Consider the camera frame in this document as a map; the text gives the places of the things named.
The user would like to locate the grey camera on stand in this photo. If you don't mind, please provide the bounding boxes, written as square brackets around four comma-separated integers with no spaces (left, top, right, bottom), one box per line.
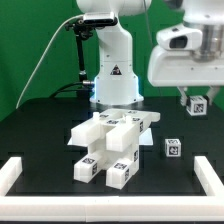
[83,12,117,27]

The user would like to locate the white chair back frame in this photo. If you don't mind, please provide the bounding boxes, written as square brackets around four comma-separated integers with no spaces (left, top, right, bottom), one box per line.
[69,109,160,152]

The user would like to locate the black cables at base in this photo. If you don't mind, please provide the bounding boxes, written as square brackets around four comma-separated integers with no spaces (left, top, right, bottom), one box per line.
[48,79,96,99]

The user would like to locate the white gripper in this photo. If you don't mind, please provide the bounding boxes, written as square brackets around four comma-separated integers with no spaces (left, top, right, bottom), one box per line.
[148,46,224,106]

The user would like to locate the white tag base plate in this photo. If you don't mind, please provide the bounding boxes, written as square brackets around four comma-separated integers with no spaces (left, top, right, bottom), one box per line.
[68,127,153,151]

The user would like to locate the white tagged cube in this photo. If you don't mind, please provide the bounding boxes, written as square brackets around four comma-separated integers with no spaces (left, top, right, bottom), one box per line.
[165,139,181,157]
[186,96,207,116]

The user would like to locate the black camera stand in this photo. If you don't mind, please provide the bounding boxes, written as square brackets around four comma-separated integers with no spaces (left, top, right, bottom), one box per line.
[65,19,93,98]

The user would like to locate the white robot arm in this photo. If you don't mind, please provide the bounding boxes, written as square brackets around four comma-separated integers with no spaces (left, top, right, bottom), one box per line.
[76,0,224,105]

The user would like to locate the white U-shaped fence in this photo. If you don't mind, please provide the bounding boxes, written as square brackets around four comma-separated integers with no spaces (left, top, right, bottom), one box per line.
[0,156,224,222]

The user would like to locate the white chair seat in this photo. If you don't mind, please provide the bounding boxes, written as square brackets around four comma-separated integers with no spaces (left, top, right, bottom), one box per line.
[88,139,139,173]

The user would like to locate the white camera cable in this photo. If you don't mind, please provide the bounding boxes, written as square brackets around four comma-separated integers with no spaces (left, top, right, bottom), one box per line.
[15,14,85,110]

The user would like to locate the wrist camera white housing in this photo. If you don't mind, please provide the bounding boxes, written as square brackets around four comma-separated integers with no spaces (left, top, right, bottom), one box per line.
[156,24,203,50]

